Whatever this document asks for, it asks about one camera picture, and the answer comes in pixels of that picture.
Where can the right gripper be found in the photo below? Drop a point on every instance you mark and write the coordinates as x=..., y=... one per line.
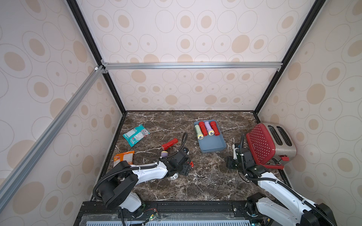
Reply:
x=239, y=155

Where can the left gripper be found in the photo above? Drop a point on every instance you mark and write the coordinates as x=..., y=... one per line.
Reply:
x=187, y=169

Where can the blue storage tray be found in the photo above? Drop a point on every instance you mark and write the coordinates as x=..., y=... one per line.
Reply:
x=212, y=143

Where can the red flashlight diagonal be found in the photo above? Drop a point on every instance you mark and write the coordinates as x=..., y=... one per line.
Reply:
x=214, y=127

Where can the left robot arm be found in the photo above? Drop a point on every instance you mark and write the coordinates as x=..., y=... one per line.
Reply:
x=115, y=189

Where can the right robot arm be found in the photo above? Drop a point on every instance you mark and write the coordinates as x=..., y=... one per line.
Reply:
x=290, y=208

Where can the purple flashlight yellow head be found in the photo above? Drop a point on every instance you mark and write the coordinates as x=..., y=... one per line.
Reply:
x=164, y=154

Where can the red and steel toaster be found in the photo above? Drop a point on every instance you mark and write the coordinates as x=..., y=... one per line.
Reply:
x=271, y=146

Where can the orange snack packet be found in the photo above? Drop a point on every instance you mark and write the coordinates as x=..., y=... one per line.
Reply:
x=126, y=156

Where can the teal snack packet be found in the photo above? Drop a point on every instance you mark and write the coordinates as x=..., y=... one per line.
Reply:
x=136, y=134

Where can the horizontal aluminium rail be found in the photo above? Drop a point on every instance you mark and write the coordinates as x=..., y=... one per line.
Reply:
x=189, y=65

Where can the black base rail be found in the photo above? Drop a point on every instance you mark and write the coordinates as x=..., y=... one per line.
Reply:
x=186, y=213

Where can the left diagonal aluminium rail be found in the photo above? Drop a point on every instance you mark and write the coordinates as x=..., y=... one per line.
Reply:
x=22, y=170

